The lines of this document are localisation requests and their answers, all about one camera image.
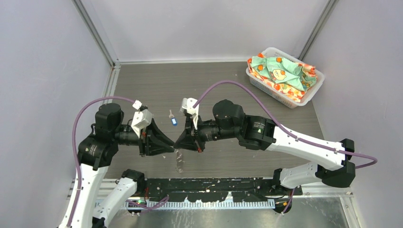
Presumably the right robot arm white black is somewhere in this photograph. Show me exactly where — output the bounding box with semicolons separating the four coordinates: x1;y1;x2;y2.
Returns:
174;98;355;195

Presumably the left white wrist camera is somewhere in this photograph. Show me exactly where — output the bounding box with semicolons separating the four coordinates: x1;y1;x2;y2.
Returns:
130;109;153;138

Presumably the blue capped key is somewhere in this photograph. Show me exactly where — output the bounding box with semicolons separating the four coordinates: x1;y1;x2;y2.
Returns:
169;110;178;126

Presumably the white plastic basket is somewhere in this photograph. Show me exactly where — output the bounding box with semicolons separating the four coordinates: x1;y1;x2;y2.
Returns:
246;47;325;108

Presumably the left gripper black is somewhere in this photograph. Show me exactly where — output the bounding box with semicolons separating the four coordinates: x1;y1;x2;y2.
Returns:
114;116;175;155

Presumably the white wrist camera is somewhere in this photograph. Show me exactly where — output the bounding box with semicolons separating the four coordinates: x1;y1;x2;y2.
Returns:
130;109;153;138
180;98;199;130

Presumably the colourful printed cloth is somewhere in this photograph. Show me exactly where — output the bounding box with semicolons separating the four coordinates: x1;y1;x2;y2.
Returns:
247;53;317;103

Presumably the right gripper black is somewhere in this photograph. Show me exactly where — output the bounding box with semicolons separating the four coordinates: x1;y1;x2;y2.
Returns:
173;113;239;152

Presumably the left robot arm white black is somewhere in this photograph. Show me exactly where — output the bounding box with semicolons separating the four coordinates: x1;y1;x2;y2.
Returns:
59;101;174;228

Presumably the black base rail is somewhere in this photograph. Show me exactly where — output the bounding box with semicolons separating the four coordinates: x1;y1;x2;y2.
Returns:
134;177;291;203

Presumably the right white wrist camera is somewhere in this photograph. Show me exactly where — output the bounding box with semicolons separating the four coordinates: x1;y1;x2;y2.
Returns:
180;98;199;130

